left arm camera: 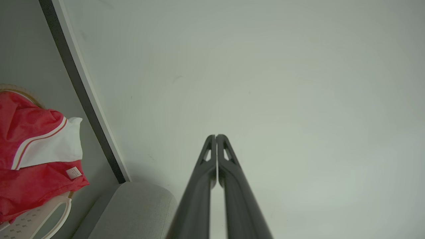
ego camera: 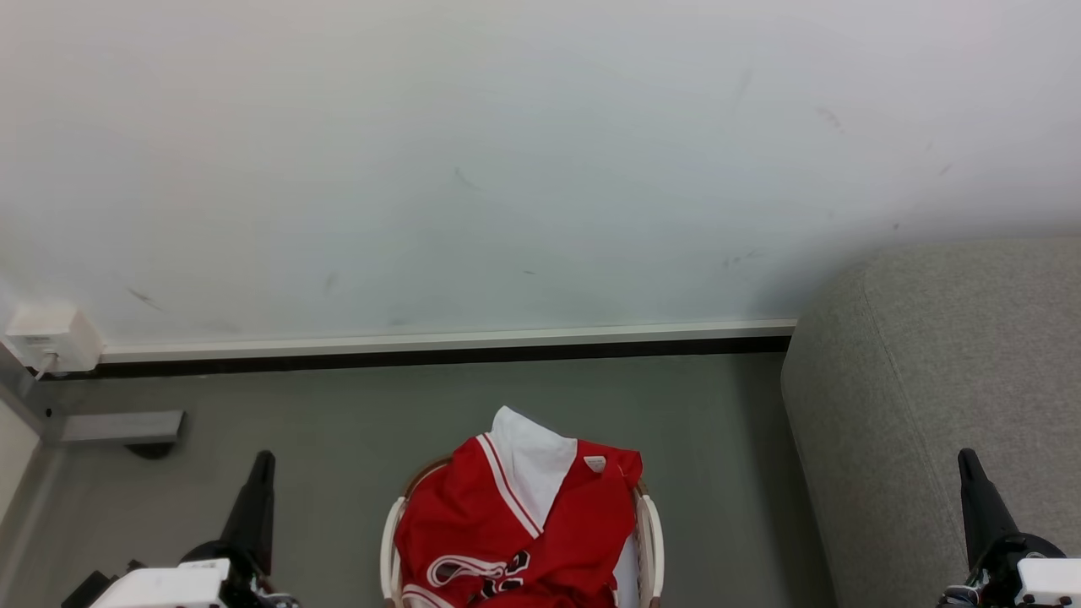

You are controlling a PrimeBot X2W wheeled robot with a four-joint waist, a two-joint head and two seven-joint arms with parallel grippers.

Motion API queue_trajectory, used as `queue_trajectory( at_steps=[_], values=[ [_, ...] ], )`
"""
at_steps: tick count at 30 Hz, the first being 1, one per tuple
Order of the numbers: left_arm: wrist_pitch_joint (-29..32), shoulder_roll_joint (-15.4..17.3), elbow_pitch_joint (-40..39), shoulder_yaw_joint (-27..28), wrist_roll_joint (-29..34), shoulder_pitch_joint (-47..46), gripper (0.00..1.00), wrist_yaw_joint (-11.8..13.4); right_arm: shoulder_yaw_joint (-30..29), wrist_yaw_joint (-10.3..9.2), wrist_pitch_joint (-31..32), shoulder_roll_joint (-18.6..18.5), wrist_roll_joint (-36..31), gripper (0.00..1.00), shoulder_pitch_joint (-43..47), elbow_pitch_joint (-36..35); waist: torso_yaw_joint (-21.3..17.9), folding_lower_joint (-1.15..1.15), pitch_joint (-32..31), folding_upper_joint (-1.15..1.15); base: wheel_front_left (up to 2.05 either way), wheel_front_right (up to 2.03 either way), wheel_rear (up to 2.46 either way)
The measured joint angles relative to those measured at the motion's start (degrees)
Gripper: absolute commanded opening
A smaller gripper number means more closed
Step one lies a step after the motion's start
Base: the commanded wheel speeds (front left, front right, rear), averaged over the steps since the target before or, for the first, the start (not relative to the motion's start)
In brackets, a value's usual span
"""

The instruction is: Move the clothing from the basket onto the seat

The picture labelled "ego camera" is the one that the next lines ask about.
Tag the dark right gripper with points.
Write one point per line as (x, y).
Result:
(996, 574)

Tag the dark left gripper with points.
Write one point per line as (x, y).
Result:
(249, 583)

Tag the white wall socket box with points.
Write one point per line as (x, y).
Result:
(51, 333)

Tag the grey metal furniture foot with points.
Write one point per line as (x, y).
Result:
(118, 427)

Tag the white and black baseboard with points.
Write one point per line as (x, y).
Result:
(422, 342)

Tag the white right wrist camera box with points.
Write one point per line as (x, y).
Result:
(1051, 583)

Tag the red jersey with white stripes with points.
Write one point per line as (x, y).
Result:
(583, 523)

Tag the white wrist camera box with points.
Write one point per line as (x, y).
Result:
(1051, 583)
(169, 587)

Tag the white laundry basket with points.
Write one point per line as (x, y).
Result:
(650, 549)

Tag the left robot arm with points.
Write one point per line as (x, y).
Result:
(84, 593)

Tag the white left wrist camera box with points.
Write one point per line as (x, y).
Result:
(169, 587)

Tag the grey fabric sofa seat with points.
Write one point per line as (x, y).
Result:
(929, 380)

